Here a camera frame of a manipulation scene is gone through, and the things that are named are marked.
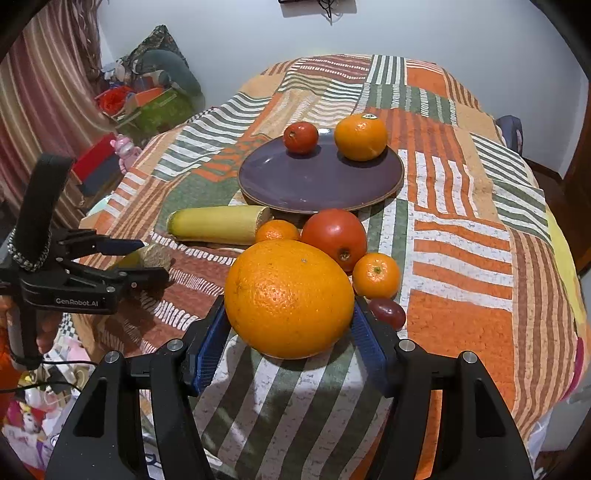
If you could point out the grey pillow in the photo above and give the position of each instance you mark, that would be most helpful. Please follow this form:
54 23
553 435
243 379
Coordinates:
178 74

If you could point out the yellow cloth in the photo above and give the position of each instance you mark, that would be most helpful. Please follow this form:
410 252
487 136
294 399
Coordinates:
565 263

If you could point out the person's left hand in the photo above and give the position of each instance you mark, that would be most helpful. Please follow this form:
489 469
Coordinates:
47 333

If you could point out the purple plate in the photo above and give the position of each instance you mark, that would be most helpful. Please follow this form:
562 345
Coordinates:
318 177

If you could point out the patterned cushion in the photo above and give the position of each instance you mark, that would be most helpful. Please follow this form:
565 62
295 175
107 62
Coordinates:
154 44

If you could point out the orange with sticker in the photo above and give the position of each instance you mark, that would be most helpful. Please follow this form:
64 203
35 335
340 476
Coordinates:
361 137

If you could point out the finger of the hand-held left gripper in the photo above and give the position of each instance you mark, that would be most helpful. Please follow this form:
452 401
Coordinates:
122 246
143 278

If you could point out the printed plastic bag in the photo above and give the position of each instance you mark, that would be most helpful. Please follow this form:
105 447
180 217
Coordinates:
32 429

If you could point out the short banana piece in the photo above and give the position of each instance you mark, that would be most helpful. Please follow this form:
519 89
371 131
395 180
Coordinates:
138 258

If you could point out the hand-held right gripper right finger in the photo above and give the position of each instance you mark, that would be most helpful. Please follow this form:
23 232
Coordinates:
369 350

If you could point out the large red tomato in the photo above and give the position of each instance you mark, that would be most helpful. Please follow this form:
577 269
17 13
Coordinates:
336 236

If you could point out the small mandarin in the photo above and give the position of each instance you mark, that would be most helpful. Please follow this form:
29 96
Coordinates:
276 230
376 275

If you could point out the red box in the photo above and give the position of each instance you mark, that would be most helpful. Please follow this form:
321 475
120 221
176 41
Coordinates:
94 157

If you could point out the large orange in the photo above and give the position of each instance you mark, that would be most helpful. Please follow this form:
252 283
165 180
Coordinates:
288 299

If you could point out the green box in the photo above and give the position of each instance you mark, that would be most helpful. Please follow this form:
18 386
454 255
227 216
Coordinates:
161 110

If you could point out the red grape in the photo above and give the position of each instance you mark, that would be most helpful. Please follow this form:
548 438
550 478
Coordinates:
388 313

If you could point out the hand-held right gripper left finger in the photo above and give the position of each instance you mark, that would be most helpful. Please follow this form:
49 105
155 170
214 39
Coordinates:
211 344

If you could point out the long banana piece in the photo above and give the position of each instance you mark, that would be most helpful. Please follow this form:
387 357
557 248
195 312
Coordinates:
217 225

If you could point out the striped curtain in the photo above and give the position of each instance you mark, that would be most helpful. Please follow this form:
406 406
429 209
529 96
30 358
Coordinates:
41 106

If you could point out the small red tomato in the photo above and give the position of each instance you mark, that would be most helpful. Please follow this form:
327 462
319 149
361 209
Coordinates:
301 137

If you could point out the red mesh bag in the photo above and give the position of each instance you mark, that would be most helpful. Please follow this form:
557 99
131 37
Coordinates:
113 99

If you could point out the pink toy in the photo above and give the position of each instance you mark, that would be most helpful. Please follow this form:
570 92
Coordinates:
125 150

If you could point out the striped patchwork blanket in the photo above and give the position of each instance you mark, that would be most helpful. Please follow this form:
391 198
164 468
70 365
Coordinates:
461 258

